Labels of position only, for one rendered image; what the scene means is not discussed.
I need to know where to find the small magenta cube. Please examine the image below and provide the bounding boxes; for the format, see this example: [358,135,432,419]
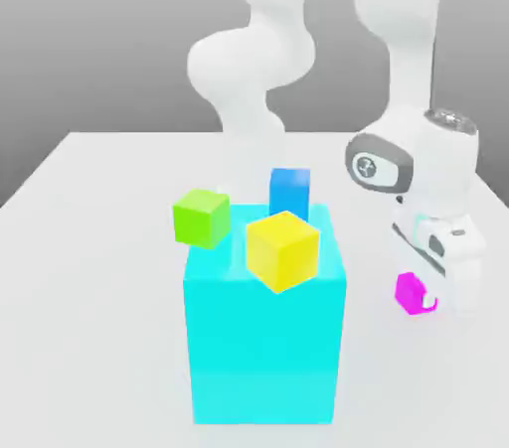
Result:
[394,271,439,317]

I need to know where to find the small yellow cube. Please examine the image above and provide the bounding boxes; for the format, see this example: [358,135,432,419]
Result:
[246,210,322,295]

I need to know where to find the small green cube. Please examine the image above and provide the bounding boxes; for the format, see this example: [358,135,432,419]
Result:
[171,188,232,251]

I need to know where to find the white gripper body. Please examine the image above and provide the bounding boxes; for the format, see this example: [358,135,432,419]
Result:
[391,211,451,301]

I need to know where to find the large cyan box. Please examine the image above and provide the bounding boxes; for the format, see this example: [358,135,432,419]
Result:
[182,203,348,426]

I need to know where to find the small blue cube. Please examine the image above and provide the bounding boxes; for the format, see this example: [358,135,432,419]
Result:
[268,167,312,224]

